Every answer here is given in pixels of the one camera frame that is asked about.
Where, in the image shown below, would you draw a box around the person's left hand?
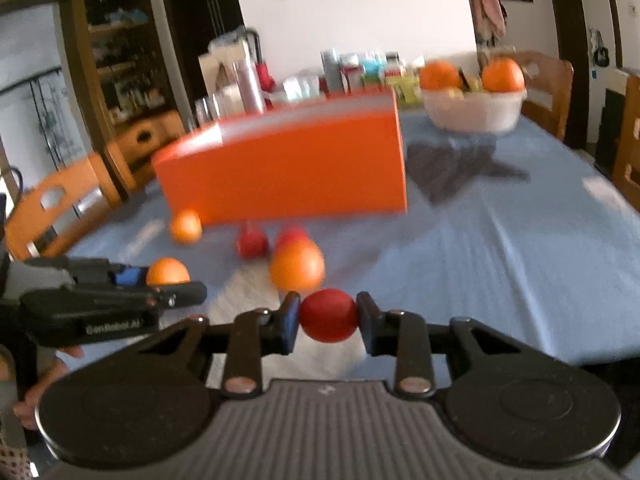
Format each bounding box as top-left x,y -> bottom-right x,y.
12,345 -> 86,431

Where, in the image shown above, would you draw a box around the small orange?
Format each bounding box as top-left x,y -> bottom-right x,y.
169,210 -> 203,245
146,258 -> 192,287

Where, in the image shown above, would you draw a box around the white tote bag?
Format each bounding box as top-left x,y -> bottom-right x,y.
197,35 -> 256,96

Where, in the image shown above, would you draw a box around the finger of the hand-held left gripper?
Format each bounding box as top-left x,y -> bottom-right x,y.
107,260 -> 151,288
145,281 -> 208,308

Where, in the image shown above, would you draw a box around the clear glass mug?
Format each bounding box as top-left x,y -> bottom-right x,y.
194,92 -> 226,128

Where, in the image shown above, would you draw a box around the wooden chair with oval hole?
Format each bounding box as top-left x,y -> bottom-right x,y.
500,50 -> 575,141
107,112 -> 188,193
5,152 -> 123,261

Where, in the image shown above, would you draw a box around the blue star-print tablecloth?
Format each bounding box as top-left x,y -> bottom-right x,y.
65,110 -> 640,366

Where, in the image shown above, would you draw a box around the pink metal thermos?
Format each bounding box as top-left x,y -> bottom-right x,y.
231,59 -> 267,115

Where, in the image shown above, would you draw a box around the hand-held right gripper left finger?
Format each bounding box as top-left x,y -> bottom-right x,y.
131,291 -> 303,396

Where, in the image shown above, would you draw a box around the dark wooden cabinet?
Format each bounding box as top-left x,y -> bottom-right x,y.
60,0 -> 186,126

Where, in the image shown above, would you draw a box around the grey bottle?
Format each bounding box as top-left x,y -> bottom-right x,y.
321,49 -> 342,95

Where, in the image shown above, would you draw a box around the small red apple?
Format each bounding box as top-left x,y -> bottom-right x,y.
299,288 -> 359,344
275,227 -> 311,251
236,225 -> 271,260

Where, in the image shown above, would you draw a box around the large orange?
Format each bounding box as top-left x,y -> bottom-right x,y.
269,240 -> 326,292
419,61 -> 462,92
481,57 -> 526,93

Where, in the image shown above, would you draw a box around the wet wipes pack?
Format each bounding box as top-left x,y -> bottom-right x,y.
282,75 -> 321,101

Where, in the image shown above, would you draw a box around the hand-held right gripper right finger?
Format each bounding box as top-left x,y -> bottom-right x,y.
356,291 -> 555,397

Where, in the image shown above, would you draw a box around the white plastic bowl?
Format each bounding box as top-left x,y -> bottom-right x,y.
421,87 -> 528,133

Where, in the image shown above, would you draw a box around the pink hanging clothes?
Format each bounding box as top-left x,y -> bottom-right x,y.
462,0 -> 508,41

